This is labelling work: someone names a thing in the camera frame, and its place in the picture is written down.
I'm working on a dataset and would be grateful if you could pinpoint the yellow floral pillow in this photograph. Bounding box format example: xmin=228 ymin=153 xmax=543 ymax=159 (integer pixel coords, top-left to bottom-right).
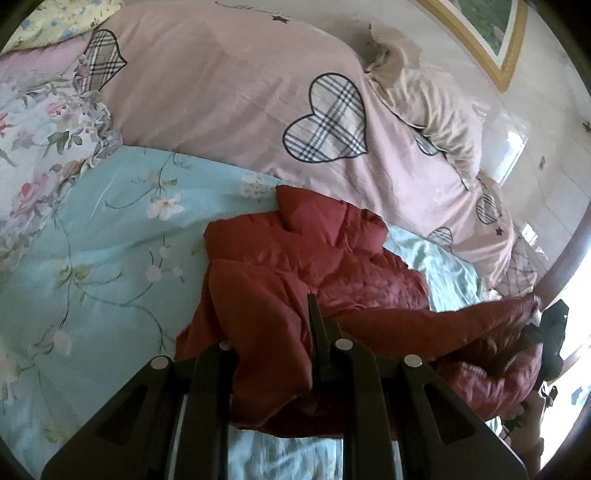
xmin=1 ymin=0 xmax=124 ymax=54

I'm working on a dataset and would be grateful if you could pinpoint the pink duvet with plaid hearts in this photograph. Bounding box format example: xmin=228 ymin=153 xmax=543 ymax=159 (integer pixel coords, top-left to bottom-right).
xmin=0 ymin=0 xmax=541 ymax=296

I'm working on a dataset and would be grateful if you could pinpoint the red quilted puffer coat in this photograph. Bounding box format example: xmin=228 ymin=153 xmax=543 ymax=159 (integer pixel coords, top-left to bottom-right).
xmin=176 ymin=186 xmax=543 ymax=437

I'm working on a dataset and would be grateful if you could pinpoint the gold framed wall picture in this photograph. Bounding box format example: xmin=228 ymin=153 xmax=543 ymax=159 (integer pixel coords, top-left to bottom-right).
xmin=419 ymin=0 xmax=528 ymax=93

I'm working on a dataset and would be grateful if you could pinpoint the light blue floral bedsheet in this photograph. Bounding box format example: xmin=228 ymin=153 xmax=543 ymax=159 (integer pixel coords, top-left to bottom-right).
xmin=0 ymin=146 xmax=491 ymax=480

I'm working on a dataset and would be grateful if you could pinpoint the person's hand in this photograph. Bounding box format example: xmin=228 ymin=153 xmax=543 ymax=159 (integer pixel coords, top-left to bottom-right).
xmin=500 ymin=390 xmax=546 ymax=478

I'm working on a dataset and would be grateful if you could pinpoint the beige ruffled pillow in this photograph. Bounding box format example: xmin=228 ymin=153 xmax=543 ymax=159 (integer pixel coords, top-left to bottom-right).
xmin=368 ymin=24 xmax=483 ymax=189

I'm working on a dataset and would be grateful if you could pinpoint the white floral ruffled quilt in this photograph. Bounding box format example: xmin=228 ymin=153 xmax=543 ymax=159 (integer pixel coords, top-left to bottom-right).
xmin=1 ymin=71 xmax=122 ymax=274

